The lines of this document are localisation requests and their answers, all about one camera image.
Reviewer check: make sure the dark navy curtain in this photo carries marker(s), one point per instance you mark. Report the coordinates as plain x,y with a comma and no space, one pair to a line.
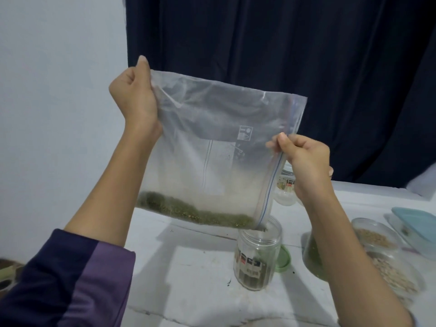
286,57

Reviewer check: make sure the person's right hand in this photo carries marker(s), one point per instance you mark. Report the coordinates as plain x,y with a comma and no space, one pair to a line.
308,166

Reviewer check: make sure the teal lidded plastic container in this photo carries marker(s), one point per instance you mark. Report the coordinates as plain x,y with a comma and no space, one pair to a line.
415,224

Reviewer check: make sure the person's right forearm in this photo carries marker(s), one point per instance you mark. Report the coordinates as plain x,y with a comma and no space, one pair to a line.
354,262

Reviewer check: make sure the transparent jar green lid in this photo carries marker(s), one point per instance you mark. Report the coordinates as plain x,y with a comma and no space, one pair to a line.
257,265

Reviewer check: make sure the person's left forearm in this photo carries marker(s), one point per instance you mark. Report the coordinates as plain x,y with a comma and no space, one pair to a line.
109,194

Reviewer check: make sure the clear bag with green beans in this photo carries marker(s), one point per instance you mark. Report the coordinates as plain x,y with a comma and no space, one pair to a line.
218,146

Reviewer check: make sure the transparent jar blue lid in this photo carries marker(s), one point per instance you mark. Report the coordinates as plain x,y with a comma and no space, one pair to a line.
285,187

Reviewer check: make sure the person's left hand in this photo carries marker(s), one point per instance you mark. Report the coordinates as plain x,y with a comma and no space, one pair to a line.
135,98

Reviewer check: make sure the green round lid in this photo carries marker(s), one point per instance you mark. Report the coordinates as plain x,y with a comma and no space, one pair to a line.
283,259

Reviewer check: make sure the pile of green beans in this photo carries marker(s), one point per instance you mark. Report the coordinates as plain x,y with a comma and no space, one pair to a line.
191,211

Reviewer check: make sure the pile of yellow soybeans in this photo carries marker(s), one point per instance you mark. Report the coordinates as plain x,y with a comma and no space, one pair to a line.
373,237

